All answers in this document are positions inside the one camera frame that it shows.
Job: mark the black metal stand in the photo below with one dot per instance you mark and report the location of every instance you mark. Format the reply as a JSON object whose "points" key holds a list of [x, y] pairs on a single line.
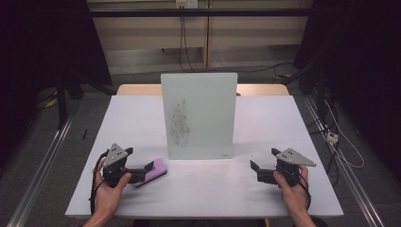
{"points": [[61, 104]]}

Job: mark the purple whiteboard eraser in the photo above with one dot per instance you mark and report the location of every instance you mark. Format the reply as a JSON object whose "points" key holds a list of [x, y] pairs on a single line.
{"points": [[154, 173]]}

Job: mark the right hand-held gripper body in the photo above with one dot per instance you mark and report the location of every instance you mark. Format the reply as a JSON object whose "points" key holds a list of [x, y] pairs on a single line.
{"points": [[288, 164]]}

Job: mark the small frameless whiteboard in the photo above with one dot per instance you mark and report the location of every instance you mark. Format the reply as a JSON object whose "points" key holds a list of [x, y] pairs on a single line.
{"points": [[201, 104]]}

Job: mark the white power strip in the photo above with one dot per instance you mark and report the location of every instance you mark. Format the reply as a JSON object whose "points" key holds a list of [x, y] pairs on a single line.
{"points": [[332, 137]]}

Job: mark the wooden table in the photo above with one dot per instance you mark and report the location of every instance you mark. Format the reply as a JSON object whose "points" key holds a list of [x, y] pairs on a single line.
{"points": [[138, 90]]}

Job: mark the person's left hand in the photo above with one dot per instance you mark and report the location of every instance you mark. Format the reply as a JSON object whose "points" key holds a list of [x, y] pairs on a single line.
{"points": [[107, 195]]}

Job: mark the small black floor item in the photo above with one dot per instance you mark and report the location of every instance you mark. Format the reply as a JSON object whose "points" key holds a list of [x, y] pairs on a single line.
{"points": [[84, 134]]}

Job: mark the dark curtain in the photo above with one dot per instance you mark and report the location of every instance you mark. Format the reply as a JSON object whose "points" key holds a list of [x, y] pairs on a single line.
{"points": [[38, 56], [362, 63]]}

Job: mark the black horizontal metal bar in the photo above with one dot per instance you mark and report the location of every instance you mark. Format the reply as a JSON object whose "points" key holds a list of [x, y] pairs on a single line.
{"points": [[142, 12]]}

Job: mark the metal floor rail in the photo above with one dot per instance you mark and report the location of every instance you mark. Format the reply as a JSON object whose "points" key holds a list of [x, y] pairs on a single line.
{"points": [[346, 176], [41, 173]]}

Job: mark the white table cover sheet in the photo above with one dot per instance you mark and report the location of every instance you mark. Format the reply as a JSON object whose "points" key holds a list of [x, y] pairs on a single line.
{"points": [[220, 189]]}

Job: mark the person's right hand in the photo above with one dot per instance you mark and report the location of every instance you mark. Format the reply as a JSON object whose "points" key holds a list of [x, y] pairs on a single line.
{"points": [[293, 197]]}

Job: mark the white wall socket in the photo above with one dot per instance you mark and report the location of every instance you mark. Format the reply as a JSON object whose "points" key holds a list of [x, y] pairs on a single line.
{"points": [[187, 3]]}

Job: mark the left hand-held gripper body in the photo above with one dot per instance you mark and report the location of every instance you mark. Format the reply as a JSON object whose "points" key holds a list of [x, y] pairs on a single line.
{"points": [[114, 160]]}

